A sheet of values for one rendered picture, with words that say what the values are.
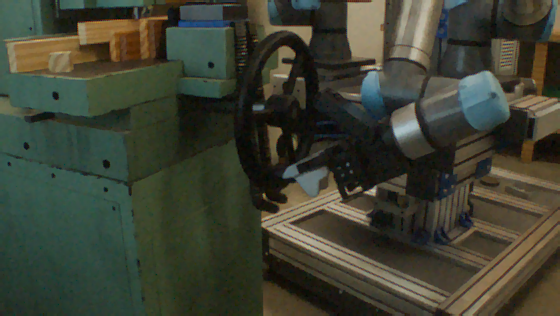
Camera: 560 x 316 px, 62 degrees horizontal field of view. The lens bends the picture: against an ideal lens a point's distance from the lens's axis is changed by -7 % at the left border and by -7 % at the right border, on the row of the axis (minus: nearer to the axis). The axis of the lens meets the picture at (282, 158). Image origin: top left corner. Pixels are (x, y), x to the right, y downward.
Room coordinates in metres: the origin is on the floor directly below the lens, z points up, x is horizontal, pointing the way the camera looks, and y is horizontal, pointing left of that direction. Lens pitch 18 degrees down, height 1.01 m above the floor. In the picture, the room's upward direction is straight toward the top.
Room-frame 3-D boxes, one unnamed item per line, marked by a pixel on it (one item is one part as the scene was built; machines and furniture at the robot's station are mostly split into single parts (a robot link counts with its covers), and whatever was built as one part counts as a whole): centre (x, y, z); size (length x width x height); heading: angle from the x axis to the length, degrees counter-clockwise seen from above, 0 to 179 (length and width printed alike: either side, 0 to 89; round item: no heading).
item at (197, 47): (0.97, 0.13, 0.92); 0.15 x 0.13 x 0.09; 152
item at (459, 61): (1.31, -0.50, 0.87); 0.15 x 0.15 x 0.10
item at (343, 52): (1.66, -0.15, 0.87); 0.15 x 0.15 x 0.10
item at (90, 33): (1.16, 0.24, 0.95); 0.55 x 0.02 x 0.04; 152
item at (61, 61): (0.81, 0.37, 0.92); 0.03 x 0.03 x 0.03; 14
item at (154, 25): (1.03, 0.21, 0.94); 0.16 x 0.01 x 0.07; 152
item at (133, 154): (1.11, 0.41, 0.76); 0.57 x 0.45 x 0.09; 62
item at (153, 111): (1.02, 0.25, 0.82); 0.40 x 0.21 x 0.04; 152
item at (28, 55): (1.07, 0.31, 0.93); 0.60 x 0.02 x 0.05; 152
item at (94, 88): (1.01, 0.20, 0.87); 0.61 x 0.30 x 0.06; 152
